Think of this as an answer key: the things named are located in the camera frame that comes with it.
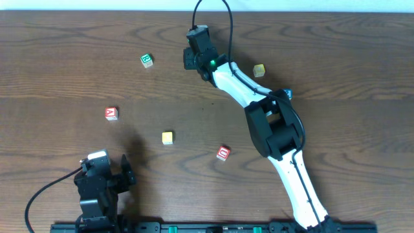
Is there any yellow top block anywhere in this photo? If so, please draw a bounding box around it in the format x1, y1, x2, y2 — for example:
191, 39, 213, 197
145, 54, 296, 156
253, 64, 265, 78

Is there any red letter A block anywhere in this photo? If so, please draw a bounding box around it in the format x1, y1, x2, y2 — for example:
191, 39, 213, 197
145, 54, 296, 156
105, 107, 118, 121

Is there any blue number 2 block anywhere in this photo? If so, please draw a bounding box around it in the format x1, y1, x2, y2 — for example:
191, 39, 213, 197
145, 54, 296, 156
283, 89, 293, 100

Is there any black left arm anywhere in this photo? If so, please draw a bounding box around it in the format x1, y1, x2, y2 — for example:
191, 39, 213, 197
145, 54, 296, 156
74, 153, 136, 232

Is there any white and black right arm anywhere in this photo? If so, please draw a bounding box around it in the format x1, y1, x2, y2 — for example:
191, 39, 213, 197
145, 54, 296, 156
183, 47, 331, 232

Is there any yellow block with cow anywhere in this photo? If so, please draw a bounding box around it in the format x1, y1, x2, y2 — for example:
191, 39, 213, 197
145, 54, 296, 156
162, 131, 174, 145

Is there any green letter R block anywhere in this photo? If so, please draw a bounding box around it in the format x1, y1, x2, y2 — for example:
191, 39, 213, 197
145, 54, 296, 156
140, 53, 153, 68

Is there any red letter U block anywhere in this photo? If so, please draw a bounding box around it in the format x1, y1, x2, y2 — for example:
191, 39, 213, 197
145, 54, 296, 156
216, 146, 230, 161

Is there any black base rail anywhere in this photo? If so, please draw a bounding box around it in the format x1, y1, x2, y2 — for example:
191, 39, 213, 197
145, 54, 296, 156
50, 221, 378, 233

